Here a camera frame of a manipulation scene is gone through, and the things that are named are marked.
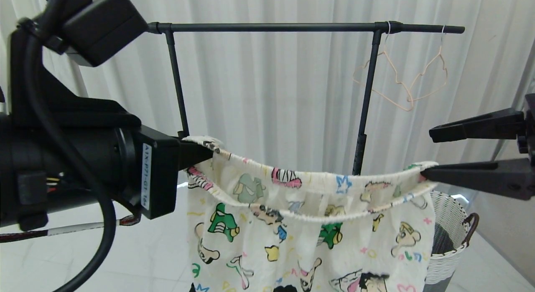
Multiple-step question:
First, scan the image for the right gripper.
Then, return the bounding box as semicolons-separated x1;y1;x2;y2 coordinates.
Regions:
420;93;535;201

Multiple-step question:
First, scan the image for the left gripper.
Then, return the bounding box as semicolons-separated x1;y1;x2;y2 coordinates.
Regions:
0;114;180;232

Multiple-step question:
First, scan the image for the pink clothes hanger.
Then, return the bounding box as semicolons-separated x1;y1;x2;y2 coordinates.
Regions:
408;35;448;104
352;33;414;112

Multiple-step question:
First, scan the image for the cream printed garment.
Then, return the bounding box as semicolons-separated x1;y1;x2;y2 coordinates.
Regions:
183;135;439;292

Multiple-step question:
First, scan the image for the white laundry basket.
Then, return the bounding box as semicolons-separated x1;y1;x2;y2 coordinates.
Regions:
423;191;480;292

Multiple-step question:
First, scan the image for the black clothes rack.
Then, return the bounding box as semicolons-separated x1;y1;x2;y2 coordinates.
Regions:
146;21;465;177

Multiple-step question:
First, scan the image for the white curtain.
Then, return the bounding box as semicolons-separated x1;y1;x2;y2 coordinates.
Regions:
0;0;535;188

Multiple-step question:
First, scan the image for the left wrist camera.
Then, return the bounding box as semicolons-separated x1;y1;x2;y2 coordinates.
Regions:
8;0;149;129

